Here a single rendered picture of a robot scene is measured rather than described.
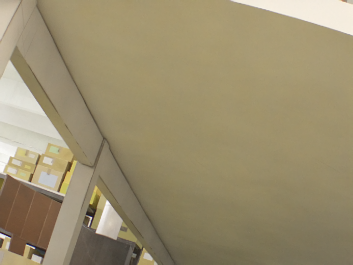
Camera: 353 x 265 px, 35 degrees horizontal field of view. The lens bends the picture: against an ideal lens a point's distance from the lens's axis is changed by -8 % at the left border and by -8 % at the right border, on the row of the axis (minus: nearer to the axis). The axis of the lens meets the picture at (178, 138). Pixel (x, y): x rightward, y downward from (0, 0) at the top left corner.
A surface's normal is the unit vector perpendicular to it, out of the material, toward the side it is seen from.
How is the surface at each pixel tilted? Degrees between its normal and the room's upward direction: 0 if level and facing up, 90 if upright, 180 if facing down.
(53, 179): 90
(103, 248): 90
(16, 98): 90
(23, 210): 90
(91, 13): 180
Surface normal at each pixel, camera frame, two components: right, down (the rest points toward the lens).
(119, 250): 0.04, -0.32
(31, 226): 0.62, -0.06
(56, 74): 0.95, 0.26
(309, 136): -0.30, 0.90
